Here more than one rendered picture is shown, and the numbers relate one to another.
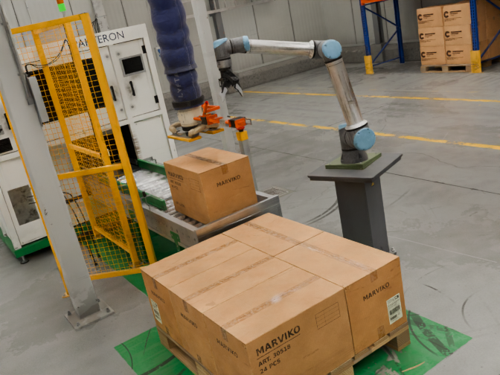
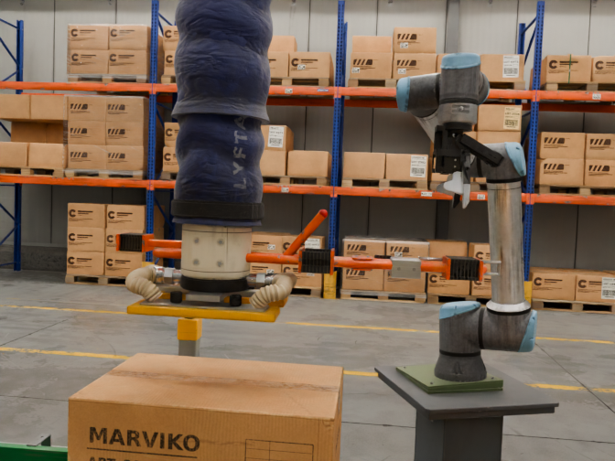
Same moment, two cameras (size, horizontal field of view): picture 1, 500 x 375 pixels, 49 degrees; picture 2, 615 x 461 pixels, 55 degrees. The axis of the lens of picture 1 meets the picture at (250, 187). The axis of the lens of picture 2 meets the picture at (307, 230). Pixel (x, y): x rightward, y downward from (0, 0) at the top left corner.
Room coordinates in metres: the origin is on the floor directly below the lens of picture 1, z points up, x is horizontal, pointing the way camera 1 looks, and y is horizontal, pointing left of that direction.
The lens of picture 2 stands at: (2.90, 1.38, 1.41)
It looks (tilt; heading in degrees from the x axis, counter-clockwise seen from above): 3 degrees down; 305
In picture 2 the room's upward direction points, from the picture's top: 2 degrees clockwise
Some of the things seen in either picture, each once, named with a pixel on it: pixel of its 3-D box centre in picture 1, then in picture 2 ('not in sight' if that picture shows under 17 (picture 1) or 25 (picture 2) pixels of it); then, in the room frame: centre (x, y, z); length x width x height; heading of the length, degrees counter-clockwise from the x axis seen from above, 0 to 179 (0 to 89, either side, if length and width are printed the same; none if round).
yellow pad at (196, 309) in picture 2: (183, 135); (205, 304); (3.88, 0.39, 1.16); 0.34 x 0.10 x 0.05; 31
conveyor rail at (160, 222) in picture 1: (135, 210); not in sight; (4.45, 0.99, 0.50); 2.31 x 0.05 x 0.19; 30
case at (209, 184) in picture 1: (210, 184); (218, 457); (3.92, 0.29, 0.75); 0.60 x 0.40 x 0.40; 29
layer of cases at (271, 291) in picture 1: (265, 293); not in sight; (2.87, 0.04, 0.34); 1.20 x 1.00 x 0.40; 30
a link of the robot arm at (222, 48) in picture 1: (222, 49); (459, 80); (3.44, 0.00, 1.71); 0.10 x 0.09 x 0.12; 99
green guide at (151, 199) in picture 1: (123, 190); not in sight; (4.78, 1.12, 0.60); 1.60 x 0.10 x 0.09; 30
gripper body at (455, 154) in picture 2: (226, 77); (452, 150); (3.45, 0.00, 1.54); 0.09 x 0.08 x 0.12; 30
